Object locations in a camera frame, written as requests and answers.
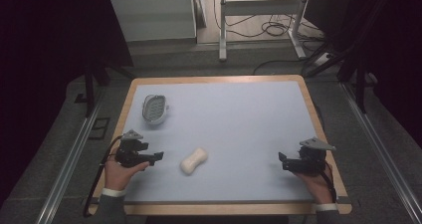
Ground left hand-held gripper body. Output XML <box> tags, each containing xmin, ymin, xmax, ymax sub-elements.
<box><xmin>114</xmin><ymin>128</ymin><xmax>156</xmax><ymax>169</ymax></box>

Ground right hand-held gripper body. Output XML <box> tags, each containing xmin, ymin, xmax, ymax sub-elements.
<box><xmin>291</xmin><ymin>136</ymin><xmax>337</xmax><ymax>177</ymax></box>

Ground white soap bar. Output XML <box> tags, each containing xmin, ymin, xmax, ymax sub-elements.
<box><xmin>179</xmin><ymin>146</ymin><xmax>209</xmax><ymax>176</ymax></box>

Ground grey mesh basket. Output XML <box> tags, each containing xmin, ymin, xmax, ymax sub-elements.
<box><xmin>141</xmin><ymin>94</ymin><xmax>170</xmax><ymax>125</ymax></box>

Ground person's left hand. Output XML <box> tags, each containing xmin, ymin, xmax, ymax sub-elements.
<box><xmin>104</xmin><ymin>155</ymin><xmax>150</xmax><ymax>192</ymax></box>

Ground person's right hand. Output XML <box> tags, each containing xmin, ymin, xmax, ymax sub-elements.
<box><xmin>293</xmin><ymin>168</ymin><xmax>334</xmax><ymax>205</ymax></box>

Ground light blue table mat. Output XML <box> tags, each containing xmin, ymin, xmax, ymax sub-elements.
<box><xmin>122</xmin><ymin>81</ymin><xmax>321</xmax><ymax>204</ymax></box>

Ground black metal stand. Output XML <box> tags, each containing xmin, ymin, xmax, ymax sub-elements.
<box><xmin>304</xmin><ymin>0</ymin><xmax>377</xmax><ymax>114</ymax></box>
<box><xmin>82</xmin><ymin>62</ymin><xmax>135</xmax><ymax>118</ymax></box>

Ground white power strip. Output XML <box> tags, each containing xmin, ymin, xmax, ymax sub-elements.
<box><xmin>313</xmin><ymin>52</ymin><xmax>334</xmax><ymax>68</ymax></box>

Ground dark curtain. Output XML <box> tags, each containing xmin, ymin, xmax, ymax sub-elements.
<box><xmin>304</xmin><ymin>0</ymin><xmax>422</xmax><ymax>148</ymax></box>
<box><xmin>0</xmin><ymin>0</ymin><xmax>134</xmax><ymax>208</ymax></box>

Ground grey cabinet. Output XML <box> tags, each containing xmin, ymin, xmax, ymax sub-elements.
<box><xmin>108</xmin><ymin>0</ymin><xmax>198</xmax><ymax>43</ymax></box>

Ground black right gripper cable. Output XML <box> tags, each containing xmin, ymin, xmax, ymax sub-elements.
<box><xmin>319</xmin><ymin>161</ymin><xmax>338</xmax><ymax>204</ymax></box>

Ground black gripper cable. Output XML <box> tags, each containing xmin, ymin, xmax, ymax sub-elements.
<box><xmin>82</xmin><ymin>134</ymin><xmax>124</xmax><ymax>219</ymax></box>
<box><xmin>319</xmin><ymin>161</ymin><xmax>338</xmax><ymax>204</ymax></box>

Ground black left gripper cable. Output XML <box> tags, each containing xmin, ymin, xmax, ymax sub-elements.
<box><xmin>82</xmin><ymin>134</ymin><xmax>124</xmax><ymax>219</ymax></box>

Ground black floor bracket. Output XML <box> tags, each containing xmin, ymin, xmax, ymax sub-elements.
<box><xmin>88</xmin><ymin>116</ymin><xmax>111</xmax><ymax>141</ymax></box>

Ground silver metal rail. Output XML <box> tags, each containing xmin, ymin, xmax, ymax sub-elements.
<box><xmin>340</xmin><ymin>82</ymin><xmax>422</xmax><ymax>224</ymax></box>
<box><xmin>35</xmin><ymin>90</ymin><xmax>105</xmax><ymax>224</ymax></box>

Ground black floor cables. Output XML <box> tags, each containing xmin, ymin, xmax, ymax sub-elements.
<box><xmin>213</xmin><ymin>0</ymin><xmax>325</xmax><ymax>53</ymax></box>

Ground white metal desk frame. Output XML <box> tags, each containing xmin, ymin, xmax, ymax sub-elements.
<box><xmin>218</xmin><ymin>0</ymin><xmax>314</xmax><ymax>63</ymax></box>

